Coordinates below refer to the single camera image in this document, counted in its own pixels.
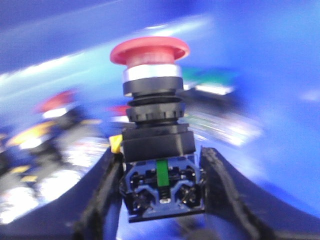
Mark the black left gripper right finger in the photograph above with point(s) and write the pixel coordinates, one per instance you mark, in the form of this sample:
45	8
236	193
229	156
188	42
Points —
223	200

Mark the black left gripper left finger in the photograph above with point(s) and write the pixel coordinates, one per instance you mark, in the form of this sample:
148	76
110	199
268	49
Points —
100	219

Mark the red mushroom push button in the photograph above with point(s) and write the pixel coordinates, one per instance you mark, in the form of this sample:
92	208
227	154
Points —
161	177

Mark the blue source crate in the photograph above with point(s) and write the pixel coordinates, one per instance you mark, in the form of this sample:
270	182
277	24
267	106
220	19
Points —
251	89

